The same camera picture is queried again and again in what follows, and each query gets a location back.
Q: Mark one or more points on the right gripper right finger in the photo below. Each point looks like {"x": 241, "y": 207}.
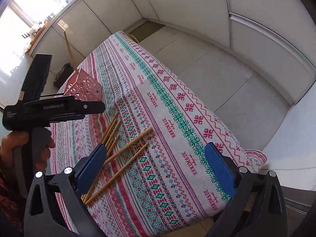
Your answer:
{"x": 256, "y": 207}

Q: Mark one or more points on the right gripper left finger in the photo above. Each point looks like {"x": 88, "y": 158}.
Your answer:
{"x": 43, "y": 216}

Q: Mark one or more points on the wooden chopstick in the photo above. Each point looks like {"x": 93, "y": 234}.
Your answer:
{"x": 112, "y": 145}
{"x": 70, "y": 53}
{"x": 110, "y": 138}
{"x": 115, "y": 176}
{"x": 107, "y": 131}
{"x": 127, "y": 146}

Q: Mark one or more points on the white kitchen cabinets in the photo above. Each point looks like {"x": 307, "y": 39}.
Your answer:
{"x": 276, "y": 37}

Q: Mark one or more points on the person's left hand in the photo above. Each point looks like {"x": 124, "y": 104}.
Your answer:
{"x": 15, "y": 139}

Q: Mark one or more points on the dark trash bin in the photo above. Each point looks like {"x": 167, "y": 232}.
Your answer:
{"x": 63, "y": 75}

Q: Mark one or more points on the pink perforated utensil basket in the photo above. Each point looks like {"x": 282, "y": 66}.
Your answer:
{"x": 83, "y": 87}

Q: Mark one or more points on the patterned red green tablecloth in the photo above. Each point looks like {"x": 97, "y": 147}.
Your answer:
{"x": 170, "y": 185}

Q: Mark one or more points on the brown floor mat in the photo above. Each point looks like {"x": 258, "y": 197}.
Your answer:
{"x": 145, "y": 30}

